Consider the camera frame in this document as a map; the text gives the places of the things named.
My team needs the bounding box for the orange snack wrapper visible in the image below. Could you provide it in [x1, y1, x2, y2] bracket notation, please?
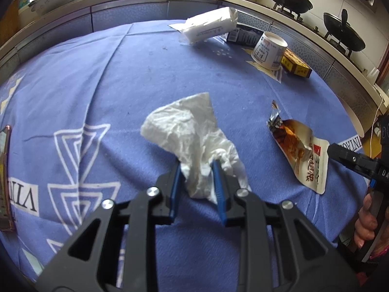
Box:
[266, 101, 330, 194]

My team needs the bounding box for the yellow red seasoning box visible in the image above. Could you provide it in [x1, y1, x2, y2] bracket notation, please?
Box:
[281, 48, 312, 78]

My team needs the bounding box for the white yogurt cup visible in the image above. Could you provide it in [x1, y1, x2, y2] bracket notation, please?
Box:
[251, 32, 288, 71]

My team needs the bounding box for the white tissue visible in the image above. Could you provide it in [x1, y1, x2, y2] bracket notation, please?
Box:
[141, 92, 251, 204]

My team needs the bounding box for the dark blue milk carton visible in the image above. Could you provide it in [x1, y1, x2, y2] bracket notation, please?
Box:
[225, 25, 264, 47]

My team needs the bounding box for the white tissue pack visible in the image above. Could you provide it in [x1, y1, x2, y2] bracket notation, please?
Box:
[179, 7, 238, 44]

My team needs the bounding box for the person's right hand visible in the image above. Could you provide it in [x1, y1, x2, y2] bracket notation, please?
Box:
[354, 194, 388, 259]

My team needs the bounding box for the smartphone in red case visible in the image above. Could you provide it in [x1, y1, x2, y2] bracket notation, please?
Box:
[0, 125, 15, 232]

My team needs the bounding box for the black frying pan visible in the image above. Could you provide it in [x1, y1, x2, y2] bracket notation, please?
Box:
[323, 9, 366, 52]

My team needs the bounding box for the gas stove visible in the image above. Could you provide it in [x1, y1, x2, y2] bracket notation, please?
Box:
[273, 5, 363, 72]

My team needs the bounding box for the white charging cable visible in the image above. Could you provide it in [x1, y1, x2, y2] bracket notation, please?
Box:
[368, 84, 387, 159]

